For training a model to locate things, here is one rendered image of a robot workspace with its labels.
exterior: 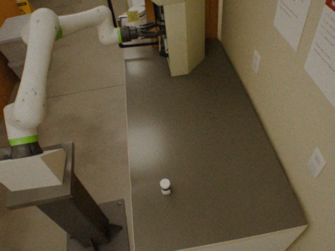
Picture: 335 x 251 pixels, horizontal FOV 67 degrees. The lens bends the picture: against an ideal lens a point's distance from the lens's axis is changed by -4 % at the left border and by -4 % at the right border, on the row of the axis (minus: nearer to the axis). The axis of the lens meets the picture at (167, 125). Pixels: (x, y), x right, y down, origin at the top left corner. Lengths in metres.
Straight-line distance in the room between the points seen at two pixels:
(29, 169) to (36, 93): 0.34
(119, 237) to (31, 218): 0.80
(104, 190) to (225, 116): 1.33
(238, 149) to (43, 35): 1.02
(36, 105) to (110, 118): 1.78
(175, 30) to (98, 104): 1.75
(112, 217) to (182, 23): 1.53
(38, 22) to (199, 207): 1.03
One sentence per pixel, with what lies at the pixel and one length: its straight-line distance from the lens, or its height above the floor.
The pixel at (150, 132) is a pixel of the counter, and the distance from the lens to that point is 1.40.
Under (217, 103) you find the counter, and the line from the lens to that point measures 1.52.
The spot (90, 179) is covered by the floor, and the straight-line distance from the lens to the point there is 2.48.
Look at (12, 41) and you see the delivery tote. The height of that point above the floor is 0.62.
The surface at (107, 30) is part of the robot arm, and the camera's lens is 1.64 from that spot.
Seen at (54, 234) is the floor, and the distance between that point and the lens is 2.39.
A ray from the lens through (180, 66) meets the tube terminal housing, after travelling 1.67.
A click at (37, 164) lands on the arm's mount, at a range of 1.24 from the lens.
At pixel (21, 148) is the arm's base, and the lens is 1.30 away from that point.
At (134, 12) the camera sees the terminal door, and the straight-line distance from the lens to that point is 1.82.
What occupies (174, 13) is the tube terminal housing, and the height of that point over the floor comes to 1.36.
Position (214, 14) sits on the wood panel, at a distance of 1.97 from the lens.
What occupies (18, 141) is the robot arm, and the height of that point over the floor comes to 1.18.
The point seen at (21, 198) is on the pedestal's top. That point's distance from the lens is 1.44.
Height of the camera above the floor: 2.01
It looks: 49 degrees down
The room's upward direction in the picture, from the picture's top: 8 degrees counter-clockwise
